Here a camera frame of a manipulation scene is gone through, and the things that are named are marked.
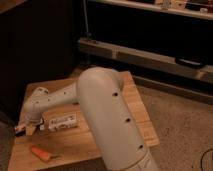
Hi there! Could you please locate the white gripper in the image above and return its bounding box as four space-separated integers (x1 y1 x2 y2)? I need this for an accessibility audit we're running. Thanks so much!
25 113 43 136

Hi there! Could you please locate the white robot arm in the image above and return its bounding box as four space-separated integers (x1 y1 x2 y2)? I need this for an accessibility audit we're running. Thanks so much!
24 67 159 171

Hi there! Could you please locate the white plastic bottle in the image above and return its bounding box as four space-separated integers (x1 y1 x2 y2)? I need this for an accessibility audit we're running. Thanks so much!
39 114 78 132

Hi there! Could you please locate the wooden table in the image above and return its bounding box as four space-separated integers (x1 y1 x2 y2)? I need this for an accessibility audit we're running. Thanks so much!
8 71 160 171

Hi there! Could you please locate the black handle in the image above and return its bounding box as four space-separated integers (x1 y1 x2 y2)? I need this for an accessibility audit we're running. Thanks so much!
175 58 206 69

